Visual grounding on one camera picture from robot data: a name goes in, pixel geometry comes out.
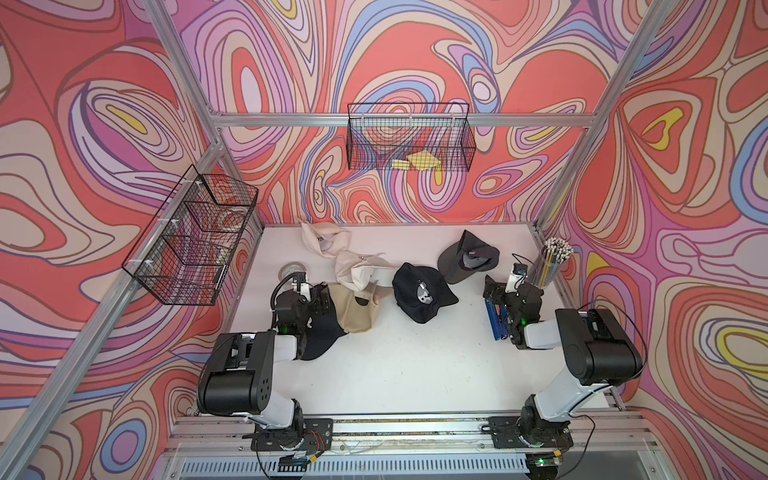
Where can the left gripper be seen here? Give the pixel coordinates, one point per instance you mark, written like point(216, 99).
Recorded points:
point(313, 304)

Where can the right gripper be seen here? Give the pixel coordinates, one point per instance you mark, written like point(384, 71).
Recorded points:
point(499, 290)

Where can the black cap with white logo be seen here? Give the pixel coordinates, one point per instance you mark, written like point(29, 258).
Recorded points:
point(321, 334)

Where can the tan khaki baseball cap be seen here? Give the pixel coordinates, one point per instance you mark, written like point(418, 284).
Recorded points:
point(358, 311)

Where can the light beige baseball cap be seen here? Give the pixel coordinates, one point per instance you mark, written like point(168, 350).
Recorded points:
point(357, 271)

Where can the dark grey baseball cap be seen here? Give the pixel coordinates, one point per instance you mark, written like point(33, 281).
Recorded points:
point(467, 256)

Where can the cream baseball cap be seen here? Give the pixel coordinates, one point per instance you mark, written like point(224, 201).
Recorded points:
point(325, 239)

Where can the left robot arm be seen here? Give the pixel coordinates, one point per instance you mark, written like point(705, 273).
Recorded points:
point(237, 380)

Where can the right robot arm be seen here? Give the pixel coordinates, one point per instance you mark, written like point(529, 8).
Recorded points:
point(597, 352)

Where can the blue tool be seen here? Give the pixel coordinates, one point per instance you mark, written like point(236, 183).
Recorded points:
point(498, 328)

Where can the clear tape roll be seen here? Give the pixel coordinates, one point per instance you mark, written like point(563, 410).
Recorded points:
point(291, 268)

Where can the cup of pencils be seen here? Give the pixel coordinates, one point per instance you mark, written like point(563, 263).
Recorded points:
point(554, 253)

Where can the black wire basket left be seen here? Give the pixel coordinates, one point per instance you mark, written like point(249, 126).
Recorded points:
point(184, 255)

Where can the black wire basket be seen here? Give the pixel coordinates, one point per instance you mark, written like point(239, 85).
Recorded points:
point(184, 255)
point(378, 132)

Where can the black wire basket back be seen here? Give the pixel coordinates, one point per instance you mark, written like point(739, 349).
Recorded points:
point(378, 132)

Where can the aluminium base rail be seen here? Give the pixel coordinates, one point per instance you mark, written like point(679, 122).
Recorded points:
point(612, 444)

